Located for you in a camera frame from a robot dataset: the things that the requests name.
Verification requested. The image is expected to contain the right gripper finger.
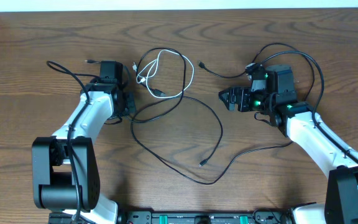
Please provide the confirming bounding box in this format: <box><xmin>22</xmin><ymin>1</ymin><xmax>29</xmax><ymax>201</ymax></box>
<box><xmin>223</xmin><ymin>99</ymin><xmax>239</xmax><ymax>111</ymax></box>
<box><xmin>218</xmin><ymin>86</ymin><xmax>241</xmax><ymax>101</ymax></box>

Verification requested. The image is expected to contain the black and white USB cable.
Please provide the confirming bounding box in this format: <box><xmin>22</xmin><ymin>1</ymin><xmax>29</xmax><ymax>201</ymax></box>
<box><xmin>132</xmin><ymin>49</ymin><xmax>195</xmax><ymax>100</ymax></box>

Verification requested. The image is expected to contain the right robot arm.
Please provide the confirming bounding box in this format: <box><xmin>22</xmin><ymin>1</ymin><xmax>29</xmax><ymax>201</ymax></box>
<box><xmin>218</xmin><ymin>63</ymin><xmax>358</xmax><ymax>223</ymax></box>

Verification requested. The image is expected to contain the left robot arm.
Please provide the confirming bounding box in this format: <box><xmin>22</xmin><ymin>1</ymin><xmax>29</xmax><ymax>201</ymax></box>
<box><xmin>32</xmin><ymin>60</ymin><xmax>135</xmax><ymax>223</ymax></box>

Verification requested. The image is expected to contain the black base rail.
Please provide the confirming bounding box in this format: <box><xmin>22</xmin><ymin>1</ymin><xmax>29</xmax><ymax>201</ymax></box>
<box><xmin>115</xmin><ymin>208</ymin><xmax>294</xmax><ymax>224</ymax></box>

